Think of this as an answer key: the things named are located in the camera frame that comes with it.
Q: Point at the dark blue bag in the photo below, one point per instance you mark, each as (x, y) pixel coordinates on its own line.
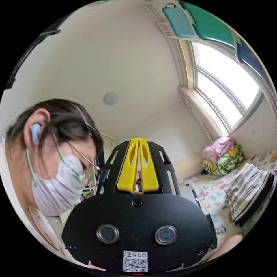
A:
(251, 58)

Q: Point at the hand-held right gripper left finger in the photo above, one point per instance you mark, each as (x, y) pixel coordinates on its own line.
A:
(126, 173)

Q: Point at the teal bag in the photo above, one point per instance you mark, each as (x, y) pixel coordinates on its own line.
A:
(178, 21)

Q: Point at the pink rolled blanket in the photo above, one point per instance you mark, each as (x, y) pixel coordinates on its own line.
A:
(218, 147)

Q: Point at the person's body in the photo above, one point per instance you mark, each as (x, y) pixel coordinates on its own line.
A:
(54, 177)

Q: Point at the white shelf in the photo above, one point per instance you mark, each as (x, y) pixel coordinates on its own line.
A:
(88, 190)

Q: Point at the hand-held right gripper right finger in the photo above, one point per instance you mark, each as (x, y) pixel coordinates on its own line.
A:
(149, 175)

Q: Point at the striped pile of clothes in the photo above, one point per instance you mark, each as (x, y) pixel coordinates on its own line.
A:
(248, 190)

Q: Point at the round ceiling lamp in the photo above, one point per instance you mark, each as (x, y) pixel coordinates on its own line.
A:
(111, 98)

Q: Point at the floral rolled blanket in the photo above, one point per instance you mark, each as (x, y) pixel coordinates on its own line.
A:
(227, 162)

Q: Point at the green bag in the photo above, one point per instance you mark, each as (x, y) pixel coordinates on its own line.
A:
(207, 23)

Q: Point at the window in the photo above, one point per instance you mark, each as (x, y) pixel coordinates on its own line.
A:
(225, 86)

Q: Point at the bed with printed sheet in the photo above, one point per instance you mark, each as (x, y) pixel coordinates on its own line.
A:
(210, 194)

